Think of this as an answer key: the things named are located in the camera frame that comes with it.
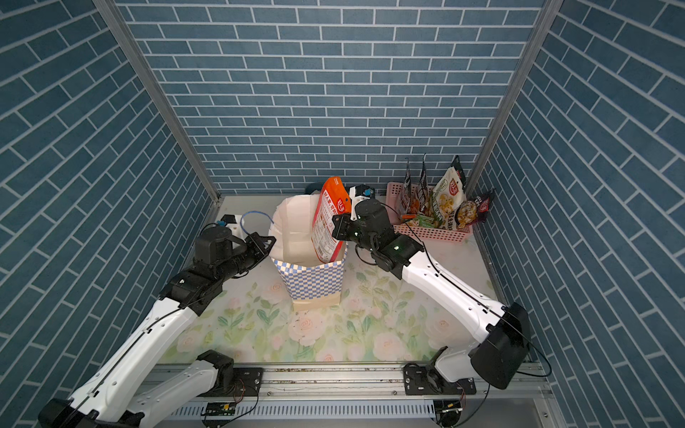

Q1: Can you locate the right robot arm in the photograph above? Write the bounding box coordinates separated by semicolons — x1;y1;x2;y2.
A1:
332;199;531;390

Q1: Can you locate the cream yellow condiment packet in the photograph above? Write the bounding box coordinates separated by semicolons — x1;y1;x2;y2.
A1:
430;166;466;228

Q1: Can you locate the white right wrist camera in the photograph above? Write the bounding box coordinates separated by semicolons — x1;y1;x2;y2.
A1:
348;185;376;219

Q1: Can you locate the pink plastic basket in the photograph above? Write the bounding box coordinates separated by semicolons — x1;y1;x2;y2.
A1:
385;182;474;243

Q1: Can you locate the green circuit board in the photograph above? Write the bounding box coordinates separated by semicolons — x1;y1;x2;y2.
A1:
201;402;237;417

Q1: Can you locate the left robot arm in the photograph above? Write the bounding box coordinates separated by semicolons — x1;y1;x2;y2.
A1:
39;225;276;427

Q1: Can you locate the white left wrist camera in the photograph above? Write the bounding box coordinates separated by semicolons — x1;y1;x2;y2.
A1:
216;214;244;238

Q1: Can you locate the black red condiment packet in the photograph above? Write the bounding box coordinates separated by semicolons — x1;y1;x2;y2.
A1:
417;157;430;217

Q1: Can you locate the orange condiment packet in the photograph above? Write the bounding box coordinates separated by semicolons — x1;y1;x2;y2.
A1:
311;177;351;263

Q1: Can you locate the green condiment packet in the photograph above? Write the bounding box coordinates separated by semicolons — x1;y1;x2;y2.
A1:
401;213;440;228

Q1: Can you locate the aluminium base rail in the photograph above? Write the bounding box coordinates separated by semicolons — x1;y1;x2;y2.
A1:
143;361;552;402

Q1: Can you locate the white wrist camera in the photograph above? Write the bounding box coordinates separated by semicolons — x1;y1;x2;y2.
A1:
348;185;376;219
216;214;244;238

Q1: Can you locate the dark maroon condiment packet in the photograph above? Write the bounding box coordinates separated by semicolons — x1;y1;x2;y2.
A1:
396;160;412;216

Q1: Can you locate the aluminium corner post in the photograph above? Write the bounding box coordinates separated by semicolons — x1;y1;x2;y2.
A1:
466;0;563;195
93;0;220;204

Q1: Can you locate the aluminium right corner post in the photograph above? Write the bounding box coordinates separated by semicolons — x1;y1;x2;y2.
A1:
466;0;563;195

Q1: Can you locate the dark brown condiment packet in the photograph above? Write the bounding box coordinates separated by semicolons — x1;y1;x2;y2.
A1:
455;189;496;228

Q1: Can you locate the aluminium left corner post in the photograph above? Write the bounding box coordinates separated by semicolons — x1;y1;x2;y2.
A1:
93;0;220;204

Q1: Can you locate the blue checkered paper bag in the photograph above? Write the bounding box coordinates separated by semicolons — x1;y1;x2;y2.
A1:
268;193;349;312

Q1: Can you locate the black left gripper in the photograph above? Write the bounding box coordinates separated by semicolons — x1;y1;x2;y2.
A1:
214;232;278;283

